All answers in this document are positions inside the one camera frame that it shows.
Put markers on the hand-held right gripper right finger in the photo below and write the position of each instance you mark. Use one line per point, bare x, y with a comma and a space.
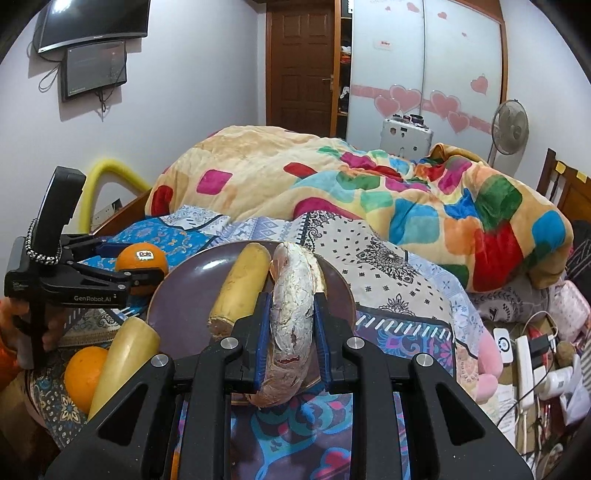
323, 341

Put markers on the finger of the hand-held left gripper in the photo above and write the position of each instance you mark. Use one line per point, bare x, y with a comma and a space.
87, 244
147, 278

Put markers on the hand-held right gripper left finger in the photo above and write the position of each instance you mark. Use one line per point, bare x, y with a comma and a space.
262, 332

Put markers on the orange with sticker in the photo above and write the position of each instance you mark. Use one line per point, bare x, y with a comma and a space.
130, 262

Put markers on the mottled white brown banana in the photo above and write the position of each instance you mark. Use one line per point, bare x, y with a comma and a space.
293, 314

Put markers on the dark purple plate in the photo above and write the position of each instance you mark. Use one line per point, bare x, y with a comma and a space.
184, 295

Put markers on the person's left hand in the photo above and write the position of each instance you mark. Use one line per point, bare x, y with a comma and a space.
51, 333

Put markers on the yellow banana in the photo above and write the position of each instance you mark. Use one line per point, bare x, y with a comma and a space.
125, 355
241, 286

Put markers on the yellow foam tube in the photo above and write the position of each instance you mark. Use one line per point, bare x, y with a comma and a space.
113, 167

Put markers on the patterned bed sheet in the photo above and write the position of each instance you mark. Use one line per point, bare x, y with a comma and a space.
388, 277

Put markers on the plain orange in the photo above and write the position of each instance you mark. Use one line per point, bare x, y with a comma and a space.
83, 374

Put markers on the colourful patchwork blanket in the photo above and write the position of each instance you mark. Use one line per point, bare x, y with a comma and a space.
323, 184

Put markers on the pink plush toy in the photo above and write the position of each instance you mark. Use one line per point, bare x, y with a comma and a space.
489, 364

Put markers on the white round-button device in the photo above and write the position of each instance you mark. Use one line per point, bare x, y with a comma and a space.
502, 345

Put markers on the white power strip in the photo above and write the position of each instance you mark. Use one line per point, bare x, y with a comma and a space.
524, 369

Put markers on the white metal device box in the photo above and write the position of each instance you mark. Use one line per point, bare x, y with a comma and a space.
406, 137

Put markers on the white plastic bottle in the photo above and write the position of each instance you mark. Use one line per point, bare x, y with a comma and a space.
556, 381

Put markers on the pink quilted pillow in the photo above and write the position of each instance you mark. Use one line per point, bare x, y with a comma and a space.
572, 304

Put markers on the brown wooden door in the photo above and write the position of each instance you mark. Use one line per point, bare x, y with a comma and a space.
298, 64

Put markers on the open closet shelf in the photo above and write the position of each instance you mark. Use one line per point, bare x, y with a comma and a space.
344, 74

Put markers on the wooden chair back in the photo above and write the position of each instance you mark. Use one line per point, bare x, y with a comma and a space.
561, 189

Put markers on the standing electric fan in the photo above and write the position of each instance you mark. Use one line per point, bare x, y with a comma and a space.
510, 125

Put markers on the wardrobe with pink hearts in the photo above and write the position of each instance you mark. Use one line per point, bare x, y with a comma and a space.
425, 60

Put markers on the white wall socket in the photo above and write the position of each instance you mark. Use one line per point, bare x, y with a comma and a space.
110, 208

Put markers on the wooden bed frame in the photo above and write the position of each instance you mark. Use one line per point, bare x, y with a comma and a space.
127, 210

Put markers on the small black wall monitor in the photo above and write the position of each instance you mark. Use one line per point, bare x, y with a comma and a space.
94, 69

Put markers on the wall-mounted black television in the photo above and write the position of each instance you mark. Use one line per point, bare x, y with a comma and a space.
92, 21

